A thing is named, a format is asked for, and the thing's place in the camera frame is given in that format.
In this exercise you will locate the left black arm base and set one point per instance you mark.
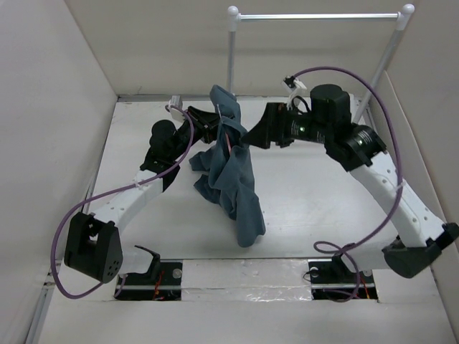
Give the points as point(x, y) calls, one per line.
point(145, 276)

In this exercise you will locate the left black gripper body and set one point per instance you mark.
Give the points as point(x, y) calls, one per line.
point(183, 134)

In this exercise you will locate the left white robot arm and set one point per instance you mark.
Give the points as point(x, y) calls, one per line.
point(93, 245)

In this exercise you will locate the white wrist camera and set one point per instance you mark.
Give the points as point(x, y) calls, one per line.
point(294, 87)
point(175, 105)

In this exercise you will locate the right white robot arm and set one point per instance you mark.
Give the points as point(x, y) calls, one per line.
point(421, 236)

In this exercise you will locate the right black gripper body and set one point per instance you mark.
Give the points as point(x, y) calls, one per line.
point(303, 126)

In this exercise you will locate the pink clothes hanger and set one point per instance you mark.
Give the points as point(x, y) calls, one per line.
point(227, 138)

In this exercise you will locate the white clothes rack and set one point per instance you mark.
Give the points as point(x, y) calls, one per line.
point(263, 48)

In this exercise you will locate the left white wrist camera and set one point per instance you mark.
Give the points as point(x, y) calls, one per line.
point(175, 105)

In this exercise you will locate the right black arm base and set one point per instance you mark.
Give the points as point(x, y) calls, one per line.
point(335, 277)

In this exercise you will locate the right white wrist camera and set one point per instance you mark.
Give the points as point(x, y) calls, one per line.
point(294, 87)

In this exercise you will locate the blue t shirt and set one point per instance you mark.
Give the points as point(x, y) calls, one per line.
point(229, 180)

